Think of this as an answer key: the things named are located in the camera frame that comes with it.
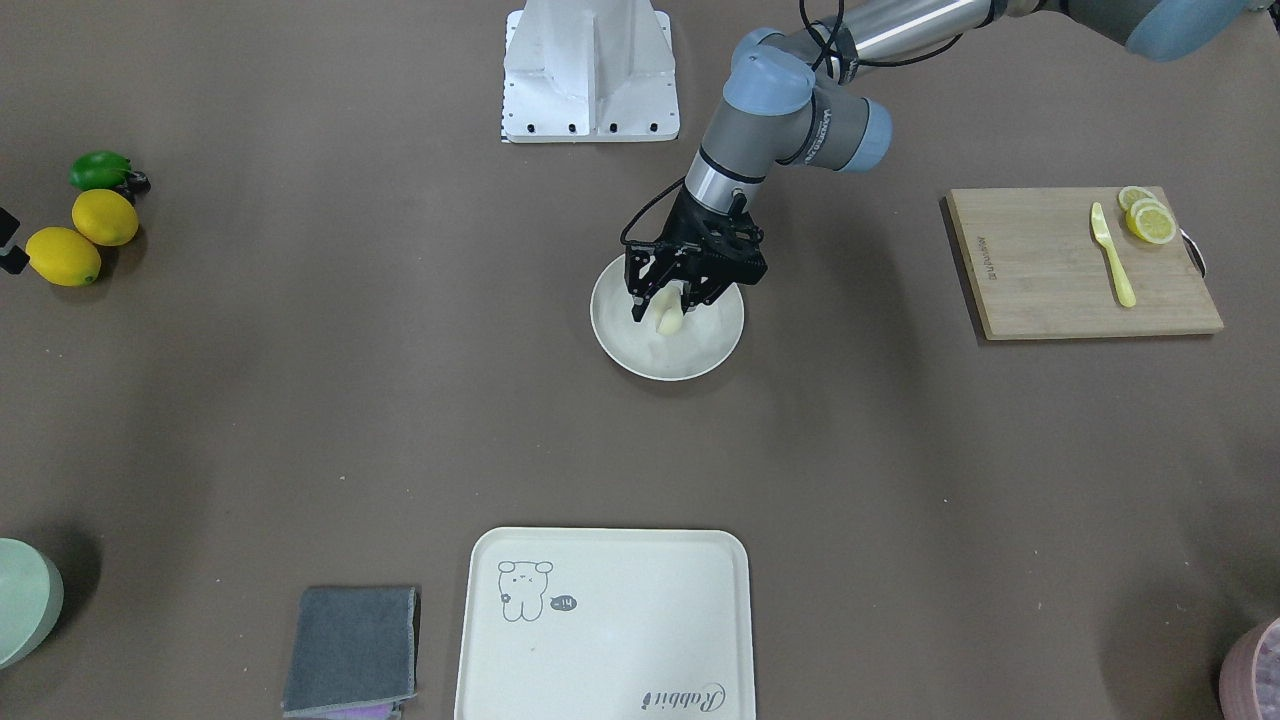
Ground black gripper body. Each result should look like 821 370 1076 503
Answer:
625 190 768 297

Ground white steamed bun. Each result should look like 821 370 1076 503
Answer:
649 283 685 337

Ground cream round plate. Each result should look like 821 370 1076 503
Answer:
590 255 745 380

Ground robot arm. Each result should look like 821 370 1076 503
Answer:
620 1 1247 322

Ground cream rabbit tray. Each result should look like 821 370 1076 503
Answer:
454 527 756 719

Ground lower yellow lemon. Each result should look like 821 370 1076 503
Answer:
26 225 102 287

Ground yellow lemon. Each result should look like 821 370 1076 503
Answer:
26 225 102 287
70 190 140 247

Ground upper yellow lemon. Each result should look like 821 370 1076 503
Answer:
70 190 140 247

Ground green lime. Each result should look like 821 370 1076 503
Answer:
68 150 133 191

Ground dark cherries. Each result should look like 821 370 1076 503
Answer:
111 170 152 205

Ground green bowl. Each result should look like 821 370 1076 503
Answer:
1 538 64 669

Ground wooden cutting board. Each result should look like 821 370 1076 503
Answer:
945 187 1224 341

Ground yellow plastic knife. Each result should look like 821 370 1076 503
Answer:
1089 202 1137 307

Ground lemon slices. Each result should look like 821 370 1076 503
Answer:
1117 184 1180 245

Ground grey folded cloth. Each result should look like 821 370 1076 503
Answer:
282 585 417 719

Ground pink ice bowl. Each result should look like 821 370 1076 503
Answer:
1219 618 1279 719

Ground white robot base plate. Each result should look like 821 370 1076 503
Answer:
500 1 681 143

